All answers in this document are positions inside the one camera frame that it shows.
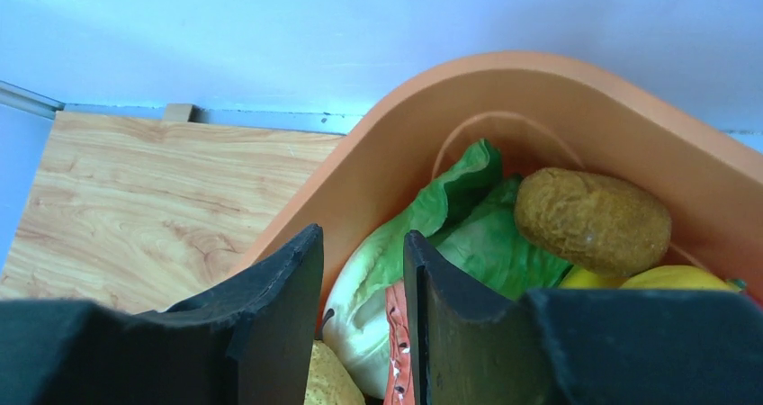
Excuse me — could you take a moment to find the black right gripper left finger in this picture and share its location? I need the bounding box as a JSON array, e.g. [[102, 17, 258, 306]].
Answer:
[[1, 224, 324, 404]]

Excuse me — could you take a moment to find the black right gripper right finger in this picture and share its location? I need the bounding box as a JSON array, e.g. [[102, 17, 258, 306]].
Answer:
[[404, 231, 762, 404]]

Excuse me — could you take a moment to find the green toy lettuce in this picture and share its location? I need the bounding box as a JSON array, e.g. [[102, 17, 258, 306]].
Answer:
[[323, 139, 571, 402]]

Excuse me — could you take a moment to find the orange plastic basket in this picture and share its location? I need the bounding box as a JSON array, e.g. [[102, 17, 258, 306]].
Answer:
[[236, 51, 762, 300]]

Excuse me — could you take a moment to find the yellow toy pear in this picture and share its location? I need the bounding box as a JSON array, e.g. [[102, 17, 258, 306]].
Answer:
[[303, 340, 365, 405]]

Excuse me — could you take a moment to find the brown toy potato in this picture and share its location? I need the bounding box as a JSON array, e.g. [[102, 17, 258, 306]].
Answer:
[[514, 167, 672, 277]]

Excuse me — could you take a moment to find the yellow toy corn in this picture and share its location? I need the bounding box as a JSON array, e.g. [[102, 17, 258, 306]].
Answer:
[[559, 265, 746, 293]]

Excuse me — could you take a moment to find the toy watermelon slice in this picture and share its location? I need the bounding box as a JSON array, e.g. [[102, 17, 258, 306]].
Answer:
[[383, 280, 415, 405]]

